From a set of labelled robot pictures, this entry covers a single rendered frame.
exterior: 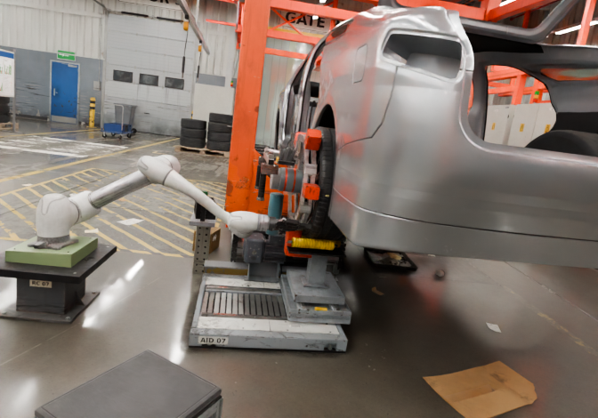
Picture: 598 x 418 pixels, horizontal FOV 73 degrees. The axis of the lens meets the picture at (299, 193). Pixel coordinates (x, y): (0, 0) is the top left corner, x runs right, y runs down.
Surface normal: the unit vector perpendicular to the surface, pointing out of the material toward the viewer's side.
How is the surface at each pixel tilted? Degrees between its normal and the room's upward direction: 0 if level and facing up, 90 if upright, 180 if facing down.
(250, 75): 90
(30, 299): 90
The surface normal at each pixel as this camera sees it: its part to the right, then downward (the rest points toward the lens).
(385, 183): -0.68, 0.18
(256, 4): 0.15, 0.20
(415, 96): -0.52, 0.07
